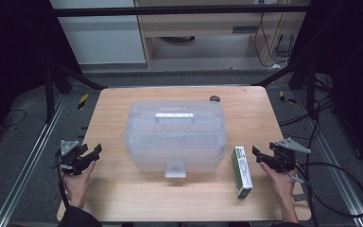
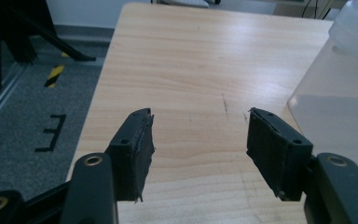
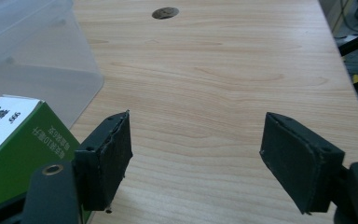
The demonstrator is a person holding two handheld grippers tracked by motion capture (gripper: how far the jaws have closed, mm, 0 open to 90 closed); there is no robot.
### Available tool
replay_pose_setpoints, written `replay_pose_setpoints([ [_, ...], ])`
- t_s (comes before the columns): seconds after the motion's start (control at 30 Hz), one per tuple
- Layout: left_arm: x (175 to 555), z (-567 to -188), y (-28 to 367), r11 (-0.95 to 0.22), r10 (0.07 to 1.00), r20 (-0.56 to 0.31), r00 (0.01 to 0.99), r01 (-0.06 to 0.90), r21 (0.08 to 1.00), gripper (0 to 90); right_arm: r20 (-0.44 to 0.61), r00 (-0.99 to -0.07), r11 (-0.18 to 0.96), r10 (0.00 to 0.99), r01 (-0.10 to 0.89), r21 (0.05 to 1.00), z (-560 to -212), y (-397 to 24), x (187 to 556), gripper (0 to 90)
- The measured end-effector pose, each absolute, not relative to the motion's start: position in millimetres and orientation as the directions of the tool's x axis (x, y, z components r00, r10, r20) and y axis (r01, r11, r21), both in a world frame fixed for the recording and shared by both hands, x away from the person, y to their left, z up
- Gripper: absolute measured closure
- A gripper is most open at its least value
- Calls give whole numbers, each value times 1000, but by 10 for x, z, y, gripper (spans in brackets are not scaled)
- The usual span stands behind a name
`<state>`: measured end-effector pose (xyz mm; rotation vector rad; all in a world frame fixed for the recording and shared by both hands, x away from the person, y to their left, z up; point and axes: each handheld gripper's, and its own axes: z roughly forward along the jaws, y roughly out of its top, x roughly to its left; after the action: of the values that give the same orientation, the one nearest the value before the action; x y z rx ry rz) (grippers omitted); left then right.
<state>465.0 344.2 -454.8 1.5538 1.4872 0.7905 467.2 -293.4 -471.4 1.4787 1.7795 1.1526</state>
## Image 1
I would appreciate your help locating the aluminium floor rail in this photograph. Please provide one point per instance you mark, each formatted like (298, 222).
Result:
(337, 179)
(28, 160)

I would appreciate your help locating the person's left hand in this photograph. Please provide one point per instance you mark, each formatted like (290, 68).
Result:
(77, 189)

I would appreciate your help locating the black horizontal frame bar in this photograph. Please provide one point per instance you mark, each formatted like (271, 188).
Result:
(170, 10)

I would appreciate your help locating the black metal stand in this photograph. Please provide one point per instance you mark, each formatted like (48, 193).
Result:
(48, 94)
(311, 94)

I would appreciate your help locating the light wooden desk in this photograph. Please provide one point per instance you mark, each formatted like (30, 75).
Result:
(201, 23)

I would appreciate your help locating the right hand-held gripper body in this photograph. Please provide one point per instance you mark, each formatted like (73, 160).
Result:
(285, 159)

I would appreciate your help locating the small black round knob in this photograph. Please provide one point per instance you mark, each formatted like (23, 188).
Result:
(214, 98)

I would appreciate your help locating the yellow and black tape strip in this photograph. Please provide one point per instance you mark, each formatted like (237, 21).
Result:
(82, 101)
(286, 98)

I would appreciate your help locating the white cabinet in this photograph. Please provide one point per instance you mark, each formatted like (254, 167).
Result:
(104, 41)

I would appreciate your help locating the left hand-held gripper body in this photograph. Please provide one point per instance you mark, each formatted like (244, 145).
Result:
(71, 159)

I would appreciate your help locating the green and white carton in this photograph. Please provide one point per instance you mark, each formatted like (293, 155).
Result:
(242, 171)

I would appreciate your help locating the clear plastic storage box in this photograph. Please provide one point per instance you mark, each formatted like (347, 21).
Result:
(175, 138)

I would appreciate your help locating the black curtain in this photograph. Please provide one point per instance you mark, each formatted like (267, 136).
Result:
(353, 63)
(12, 63)

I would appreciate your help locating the grey tape piece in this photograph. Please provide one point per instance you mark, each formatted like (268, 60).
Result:
(301, 197)

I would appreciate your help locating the person's right hand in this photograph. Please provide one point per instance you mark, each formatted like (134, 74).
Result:
(283, 186)

